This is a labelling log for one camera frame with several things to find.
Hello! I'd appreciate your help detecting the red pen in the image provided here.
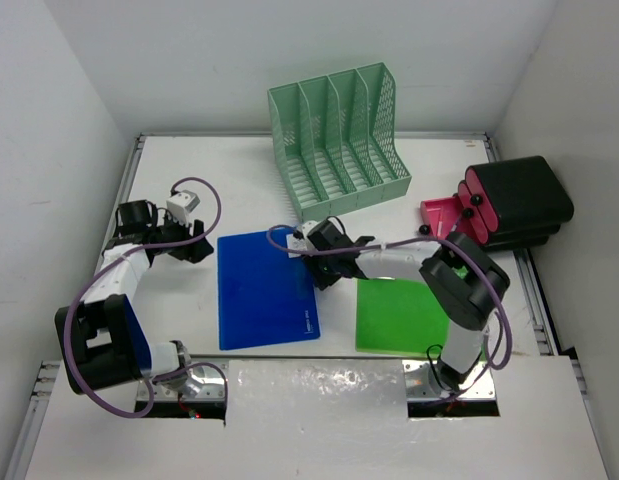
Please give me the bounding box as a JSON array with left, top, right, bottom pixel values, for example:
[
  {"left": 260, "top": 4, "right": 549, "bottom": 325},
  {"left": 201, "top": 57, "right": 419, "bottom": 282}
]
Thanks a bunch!
[{"left": 436, "top": 209, "right": 445, "bottom": 237}]

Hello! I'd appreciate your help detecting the black pink drawer box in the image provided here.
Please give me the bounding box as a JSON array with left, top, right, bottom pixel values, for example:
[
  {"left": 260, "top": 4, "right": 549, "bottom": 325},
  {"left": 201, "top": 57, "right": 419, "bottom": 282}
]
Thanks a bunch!
[{"left": 418, "top": 156, "right": 574, "bottom": 252}]

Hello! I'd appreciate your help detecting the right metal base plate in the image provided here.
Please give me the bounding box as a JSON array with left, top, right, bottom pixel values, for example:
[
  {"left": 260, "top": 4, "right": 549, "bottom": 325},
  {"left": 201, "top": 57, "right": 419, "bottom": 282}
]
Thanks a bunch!
[{"left": 402, "top": 359, "right": 496, "bottom": 402}]

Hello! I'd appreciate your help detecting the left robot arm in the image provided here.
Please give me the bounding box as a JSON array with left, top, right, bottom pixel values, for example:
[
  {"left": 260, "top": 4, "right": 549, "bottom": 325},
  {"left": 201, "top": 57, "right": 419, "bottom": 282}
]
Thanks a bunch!
[{"left": 71, "top": 191, "right": 214, "bottom": 390}]

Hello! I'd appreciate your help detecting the white front board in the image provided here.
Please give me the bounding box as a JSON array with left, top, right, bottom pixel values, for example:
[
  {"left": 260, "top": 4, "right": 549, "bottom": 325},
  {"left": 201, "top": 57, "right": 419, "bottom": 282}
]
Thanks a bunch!
[{"left": 27, "top": 357, "right": 606, "bottom": 479}]

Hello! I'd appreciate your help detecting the green file organizer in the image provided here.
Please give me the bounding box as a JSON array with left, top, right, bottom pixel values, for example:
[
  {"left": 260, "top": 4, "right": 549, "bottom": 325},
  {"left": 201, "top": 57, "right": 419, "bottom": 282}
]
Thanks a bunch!
[{"left": 267, "top": 63, "right": 412, "bottom": 222}]

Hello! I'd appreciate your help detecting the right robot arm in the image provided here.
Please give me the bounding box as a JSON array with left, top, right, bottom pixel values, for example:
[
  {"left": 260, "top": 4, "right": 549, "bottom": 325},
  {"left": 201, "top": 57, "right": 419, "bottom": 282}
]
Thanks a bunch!
[{"left": 294, "top": 219, "right": 512, "bottom": 396}]

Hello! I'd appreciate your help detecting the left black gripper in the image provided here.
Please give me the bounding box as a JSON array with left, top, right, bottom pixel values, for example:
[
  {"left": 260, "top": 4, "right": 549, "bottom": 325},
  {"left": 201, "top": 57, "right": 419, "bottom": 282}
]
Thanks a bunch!
[{"left": 148, "top": 210, "right": 212, "bottom": 263}]

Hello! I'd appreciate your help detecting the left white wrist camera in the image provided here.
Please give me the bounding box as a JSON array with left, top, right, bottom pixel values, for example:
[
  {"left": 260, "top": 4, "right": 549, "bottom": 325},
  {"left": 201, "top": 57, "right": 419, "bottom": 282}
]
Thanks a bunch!
[{"left": 166, "top": 190, "right": 200, "bottom": 226}]

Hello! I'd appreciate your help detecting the blue clip file folder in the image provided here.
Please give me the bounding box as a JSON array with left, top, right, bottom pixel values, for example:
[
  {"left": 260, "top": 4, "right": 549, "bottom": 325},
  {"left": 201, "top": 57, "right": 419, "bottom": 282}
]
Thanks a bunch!
[{"left": 217, "top": 231, "right": 320, "bottom": 351}]

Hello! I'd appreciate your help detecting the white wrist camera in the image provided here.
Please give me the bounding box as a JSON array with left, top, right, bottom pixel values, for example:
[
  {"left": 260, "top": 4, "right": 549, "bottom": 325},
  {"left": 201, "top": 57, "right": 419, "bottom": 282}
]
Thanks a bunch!
[
  {"left": 292, "top": 220, "right": 318, "bottom": 240},
  {"left": 166, "top": 190, "right": 200, "bottom": 226}
]

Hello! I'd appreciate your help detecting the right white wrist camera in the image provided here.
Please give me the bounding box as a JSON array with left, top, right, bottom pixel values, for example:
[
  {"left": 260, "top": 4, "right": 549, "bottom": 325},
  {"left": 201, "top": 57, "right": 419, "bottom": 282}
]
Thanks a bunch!
[{"left": 292, "top": 220, "right": 318, "bottom": 240}]

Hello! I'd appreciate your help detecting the metal base plate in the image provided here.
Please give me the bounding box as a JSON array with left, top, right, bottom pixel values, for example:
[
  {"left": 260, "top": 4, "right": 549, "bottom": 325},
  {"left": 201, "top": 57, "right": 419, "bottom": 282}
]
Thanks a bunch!
[
  {"left": 153, "top": 357, "right": 229, "bottom": 403},
  {"left": 402, "top": 359, "right": 496, "bottom": 402}
]

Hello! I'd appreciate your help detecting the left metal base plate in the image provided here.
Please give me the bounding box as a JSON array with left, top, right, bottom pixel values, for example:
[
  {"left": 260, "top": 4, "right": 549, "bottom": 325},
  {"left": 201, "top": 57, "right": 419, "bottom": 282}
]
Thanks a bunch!
[{"left": 153, "top": 357, "right": 229, "bottom": 403}]

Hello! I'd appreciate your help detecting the green clip file folder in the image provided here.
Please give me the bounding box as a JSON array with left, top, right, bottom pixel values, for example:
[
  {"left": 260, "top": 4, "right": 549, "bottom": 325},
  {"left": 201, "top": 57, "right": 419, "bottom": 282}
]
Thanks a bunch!
[{"left": 355, "top": 279, "right": 450, "bottom": 357}]

